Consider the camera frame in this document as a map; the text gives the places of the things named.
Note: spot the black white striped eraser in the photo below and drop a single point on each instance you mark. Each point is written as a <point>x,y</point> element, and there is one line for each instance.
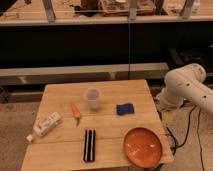
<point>89,146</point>

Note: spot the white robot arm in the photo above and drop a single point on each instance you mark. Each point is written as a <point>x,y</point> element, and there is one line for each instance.
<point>186,83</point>

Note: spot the clear plastic cup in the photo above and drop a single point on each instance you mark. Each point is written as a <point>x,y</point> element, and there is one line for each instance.
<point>92,97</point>

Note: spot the wooden table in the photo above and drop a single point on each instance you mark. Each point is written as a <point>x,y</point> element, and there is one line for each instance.
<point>62,149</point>

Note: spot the blue sponge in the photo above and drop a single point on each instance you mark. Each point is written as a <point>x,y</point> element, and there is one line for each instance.
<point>123,109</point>

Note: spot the orange carrot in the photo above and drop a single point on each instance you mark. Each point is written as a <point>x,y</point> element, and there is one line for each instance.
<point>76,113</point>

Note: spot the orange plate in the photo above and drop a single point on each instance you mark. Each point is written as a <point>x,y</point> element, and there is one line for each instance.
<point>142,147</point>

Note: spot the cluttered tray on bench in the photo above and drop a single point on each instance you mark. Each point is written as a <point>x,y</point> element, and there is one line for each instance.
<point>122,7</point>

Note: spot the white plastic bottle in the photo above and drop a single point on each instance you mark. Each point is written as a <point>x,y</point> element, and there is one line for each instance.
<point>41,128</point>

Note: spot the black box on shelf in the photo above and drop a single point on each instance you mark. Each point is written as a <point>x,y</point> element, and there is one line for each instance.
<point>177,58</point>

